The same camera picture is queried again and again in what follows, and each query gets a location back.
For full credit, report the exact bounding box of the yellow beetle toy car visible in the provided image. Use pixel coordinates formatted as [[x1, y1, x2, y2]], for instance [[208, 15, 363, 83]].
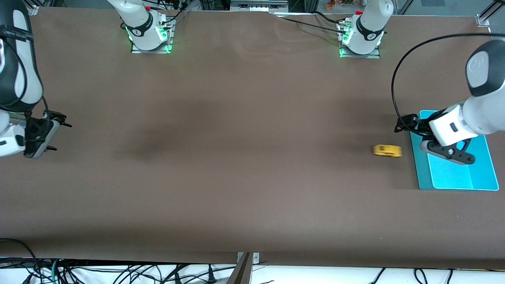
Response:
[[372, 144, 403, 158]]

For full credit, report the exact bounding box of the cyan plastic tray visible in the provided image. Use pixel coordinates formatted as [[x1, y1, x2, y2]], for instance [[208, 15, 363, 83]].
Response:
[[409, 110, 499, 191]]

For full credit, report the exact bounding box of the dark grey metal bar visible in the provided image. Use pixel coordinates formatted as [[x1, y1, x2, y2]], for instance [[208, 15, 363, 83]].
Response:
[[226, 252, 253, 284]]

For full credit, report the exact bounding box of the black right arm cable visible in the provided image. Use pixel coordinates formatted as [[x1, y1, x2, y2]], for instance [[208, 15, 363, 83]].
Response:
[[0, 43, 50, 117]]

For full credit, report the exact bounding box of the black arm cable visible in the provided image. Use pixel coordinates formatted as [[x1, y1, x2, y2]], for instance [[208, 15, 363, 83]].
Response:
[[391, 33, 505, 123], [0, 43, 50, 117]]

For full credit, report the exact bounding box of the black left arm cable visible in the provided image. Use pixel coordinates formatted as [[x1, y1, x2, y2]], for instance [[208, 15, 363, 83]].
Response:
[[391, 33, 505, 123]]

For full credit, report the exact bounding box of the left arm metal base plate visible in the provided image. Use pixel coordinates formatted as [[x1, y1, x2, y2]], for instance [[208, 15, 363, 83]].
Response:
[[339, 20, 381, 59]]

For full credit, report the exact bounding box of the thick black looping cable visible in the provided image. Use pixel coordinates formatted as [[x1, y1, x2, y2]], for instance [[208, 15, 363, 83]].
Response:
[[0, 238, 42, 275]]

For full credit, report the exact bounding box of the short black table cable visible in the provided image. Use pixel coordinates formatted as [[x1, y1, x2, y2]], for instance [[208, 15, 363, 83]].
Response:
[[314, 11, 348, 25]]

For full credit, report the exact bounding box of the long black table cable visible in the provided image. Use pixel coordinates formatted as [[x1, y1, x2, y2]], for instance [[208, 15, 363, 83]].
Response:
[[273, 16, 348, 36]]

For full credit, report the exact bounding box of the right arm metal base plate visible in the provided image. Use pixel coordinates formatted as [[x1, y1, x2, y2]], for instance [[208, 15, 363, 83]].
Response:
[[131, 18, 174, 54]]

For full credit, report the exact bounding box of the aluminium frame rail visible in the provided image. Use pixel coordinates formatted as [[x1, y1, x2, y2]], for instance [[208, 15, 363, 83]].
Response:
[[229, 0, 290, 12]]

